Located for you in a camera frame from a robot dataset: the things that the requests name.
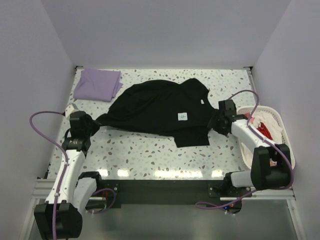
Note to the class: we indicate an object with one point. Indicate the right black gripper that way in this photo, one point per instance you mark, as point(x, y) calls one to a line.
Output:
point(212, 123)

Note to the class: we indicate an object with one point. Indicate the folded purple t shirt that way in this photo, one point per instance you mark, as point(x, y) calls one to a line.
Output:
point(98, 85)

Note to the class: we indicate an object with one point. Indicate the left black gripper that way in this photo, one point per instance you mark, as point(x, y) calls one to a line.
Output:
point(96, 125)

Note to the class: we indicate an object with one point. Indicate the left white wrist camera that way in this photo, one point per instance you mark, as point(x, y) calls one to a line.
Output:
point(71, 108)

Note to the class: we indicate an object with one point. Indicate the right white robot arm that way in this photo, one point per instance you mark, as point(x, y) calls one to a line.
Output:
point(261, 176)

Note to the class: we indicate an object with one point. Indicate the aluminium frame rail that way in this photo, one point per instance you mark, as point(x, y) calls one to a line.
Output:
point(42, 188)

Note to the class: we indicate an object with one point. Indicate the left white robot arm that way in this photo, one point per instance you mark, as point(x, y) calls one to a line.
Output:
point(61, 214)

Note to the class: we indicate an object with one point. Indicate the white laundry basket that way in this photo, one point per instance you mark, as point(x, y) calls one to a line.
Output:
point(247, 155)

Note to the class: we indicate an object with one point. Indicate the black t shirt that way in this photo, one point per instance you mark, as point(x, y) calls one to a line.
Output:
point(165, 108)

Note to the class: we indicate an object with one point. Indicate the pink garment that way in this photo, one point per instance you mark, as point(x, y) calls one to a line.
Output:
point(272, 163)

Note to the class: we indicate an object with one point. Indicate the white red print t shirt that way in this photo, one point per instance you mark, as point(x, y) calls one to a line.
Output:
point(265, 123)

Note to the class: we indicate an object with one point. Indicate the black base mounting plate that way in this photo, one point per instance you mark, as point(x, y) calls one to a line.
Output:
point(205, 194)

